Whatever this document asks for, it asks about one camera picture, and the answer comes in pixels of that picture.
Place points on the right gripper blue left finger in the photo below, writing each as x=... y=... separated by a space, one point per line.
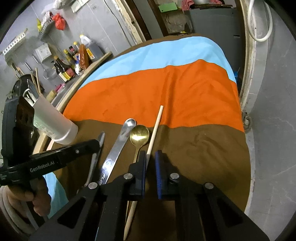
x=138 y=171

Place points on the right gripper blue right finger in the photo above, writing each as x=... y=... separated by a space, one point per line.
x=162 y=175

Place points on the wooden chopstick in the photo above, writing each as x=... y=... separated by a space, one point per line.
x=149 y=151
x=37 y=81

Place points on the person's left hand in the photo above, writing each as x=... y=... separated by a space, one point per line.
x=41 y=200

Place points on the small gold spoon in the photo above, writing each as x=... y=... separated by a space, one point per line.
x=139 y=137

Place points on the steel measuring spoon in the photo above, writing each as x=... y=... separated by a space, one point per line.
x=113 y=155

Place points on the white plastic utensil caddy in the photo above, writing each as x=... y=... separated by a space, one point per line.
x=51 y=122

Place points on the striped colourful table cloth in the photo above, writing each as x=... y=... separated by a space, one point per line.
x=189 y=82

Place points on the yellow sponge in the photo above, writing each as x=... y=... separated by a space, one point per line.
x=51 y=95

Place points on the black wok pan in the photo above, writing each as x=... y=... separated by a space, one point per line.
x=21 y=85

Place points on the dark soy sauce bottle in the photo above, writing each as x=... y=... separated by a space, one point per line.
x=60 y=70

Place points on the metal skimmer strainer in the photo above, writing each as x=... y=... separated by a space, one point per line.
x=48 y=74

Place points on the orange snack bag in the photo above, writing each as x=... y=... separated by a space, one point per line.
x=83 y=57

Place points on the large oil jug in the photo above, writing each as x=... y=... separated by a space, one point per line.
x=93 y=50

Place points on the white hanging utensil holder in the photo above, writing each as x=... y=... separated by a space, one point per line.
x=43 y=52

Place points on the red plastic bag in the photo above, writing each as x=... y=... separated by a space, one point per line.
x=59 y=21

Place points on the grey cabinet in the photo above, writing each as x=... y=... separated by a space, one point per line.
x=222 y=26

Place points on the green box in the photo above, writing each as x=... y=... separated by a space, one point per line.
x=163 y=8

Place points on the red cloth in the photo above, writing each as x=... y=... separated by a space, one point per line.
x=189 y=4

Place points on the white wall basket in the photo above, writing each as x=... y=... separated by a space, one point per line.
x=14 y=44

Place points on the grey wall shelf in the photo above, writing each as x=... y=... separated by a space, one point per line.
x=46 y=27

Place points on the wooden door frame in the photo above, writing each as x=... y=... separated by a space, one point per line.
x=145 y=22

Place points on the white wall socket panel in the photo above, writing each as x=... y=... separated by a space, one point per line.
x=78 y=4

